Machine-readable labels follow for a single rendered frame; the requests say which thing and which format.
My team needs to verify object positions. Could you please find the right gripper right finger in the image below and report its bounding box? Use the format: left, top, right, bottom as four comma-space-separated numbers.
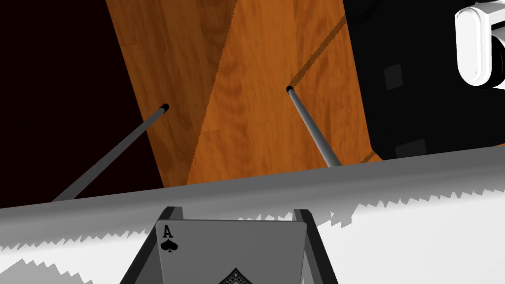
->
293, 209, 340, 284

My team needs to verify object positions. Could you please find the grey table with thin legs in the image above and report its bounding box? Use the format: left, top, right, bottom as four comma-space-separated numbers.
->
0, 84, 505, 284

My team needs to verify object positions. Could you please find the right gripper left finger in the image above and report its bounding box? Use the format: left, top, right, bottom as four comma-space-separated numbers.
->
118, 206, 184, 284

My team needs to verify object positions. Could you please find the ace of spades playing card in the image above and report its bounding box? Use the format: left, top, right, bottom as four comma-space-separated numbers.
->
154, 219, 308, 284

